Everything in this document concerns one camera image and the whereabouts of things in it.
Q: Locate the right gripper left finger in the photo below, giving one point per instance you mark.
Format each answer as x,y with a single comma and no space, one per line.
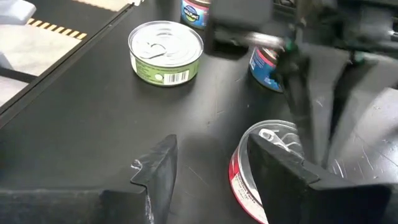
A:
155,174

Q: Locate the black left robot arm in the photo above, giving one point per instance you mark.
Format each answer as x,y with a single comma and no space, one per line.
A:
239,18

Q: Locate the green label tin can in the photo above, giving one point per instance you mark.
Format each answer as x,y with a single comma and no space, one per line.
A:
164,46

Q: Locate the yellow black hazard tape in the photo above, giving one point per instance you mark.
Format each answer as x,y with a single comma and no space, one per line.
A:
56,28

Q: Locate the white plastic object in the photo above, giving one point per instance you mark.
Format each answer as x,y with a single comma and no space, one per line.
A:
15,11

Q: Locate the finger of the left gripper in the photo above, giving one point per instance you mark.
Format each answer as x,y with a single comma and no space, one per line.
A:
297,93
342,87

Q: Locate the red label tin can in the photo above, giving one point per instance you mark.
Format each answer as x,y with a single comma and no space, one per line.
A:
241,183

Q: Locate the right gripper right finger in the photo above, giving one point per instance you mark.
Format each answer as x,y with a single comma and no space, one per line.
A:
280,180

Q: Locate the black table edge rail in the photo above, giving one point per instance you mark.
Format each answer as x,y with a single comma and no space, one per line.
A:
62,63

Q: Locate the blue pink label salmon can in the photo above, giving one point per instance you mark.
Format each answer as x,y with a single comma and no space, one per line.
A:
261,71
194,15

